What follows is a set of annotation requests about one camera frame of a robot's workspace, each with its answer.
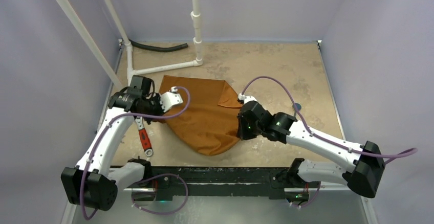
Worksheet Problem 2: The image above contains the white PVC pipe frame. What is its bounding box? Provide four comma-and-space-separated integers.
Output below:
40, 0, 204, 89

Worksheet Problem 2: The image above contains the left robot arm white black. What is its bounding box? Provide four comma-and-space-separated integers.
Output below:
61, 75, 164, 211

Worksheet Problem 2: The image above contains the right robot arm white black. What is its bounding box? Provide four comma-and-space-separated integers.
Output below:
237, 99, 385, 198

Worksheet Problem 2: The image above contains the purple cable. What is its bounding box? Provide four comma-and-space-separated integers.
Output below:
240, 76, 418, 210
79, 86, 191, 221

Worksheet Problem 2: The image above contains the red handled adjustable wrench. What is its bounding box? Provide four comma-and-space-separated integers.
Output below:
135, 117, 154, 157

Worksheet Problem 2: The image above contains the aluminium extrusion rail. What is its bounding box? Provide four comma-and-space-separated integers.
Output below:
112, 167, 350, 193

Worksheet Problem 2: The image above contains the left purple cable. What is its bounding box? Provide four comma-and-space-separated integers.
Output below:
79, 86, 191, 221

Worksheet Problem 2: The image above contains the orange cloth napkin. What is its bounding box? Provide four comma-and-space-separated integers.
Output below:
159, 75, 241, 156

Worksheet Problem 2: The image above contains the black corrugated hose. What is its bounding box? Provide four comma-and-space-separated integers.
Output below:
128, 38, 189, 53

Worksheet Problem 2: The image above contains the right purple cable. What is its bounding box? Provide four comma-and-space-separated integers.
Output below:
240, 76, 418, 210

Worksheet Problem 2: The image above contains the small dark blue disc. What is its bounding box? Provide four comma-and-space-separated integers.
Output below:
293, 103, 301, 111

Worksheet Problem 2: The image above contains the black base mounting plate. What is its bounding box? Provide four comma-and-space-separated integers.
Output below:
130, 166, 319, 200

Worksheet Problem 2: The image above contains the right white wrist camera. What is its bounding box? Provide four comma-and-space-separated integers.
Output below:
237, 93, 257, 105

